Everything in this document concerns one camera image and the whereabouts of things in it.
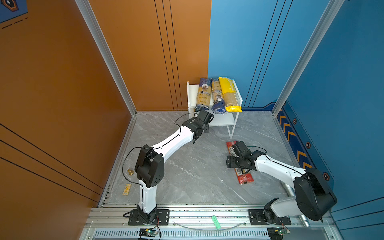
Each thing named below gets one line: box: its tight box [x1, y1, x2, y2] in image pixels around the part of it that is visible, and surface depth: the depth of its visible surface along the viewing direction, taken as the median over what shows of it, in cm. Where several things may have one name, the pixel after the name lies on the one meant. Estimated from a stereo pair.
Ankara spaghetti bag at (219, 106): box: [211, 78, 227, 115], surface depth 79 cm
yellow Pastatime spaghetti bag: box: [218, 77, 242, 113], surface depth 80 cm
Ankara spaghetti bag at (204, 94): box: [195, 78, 212, 110], surface depth 82 cm
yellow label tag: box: [122, 184, 132, 196], surface depth 82 cm
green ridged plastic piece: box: [211, 215, 221, 230], surface depth 73 cm
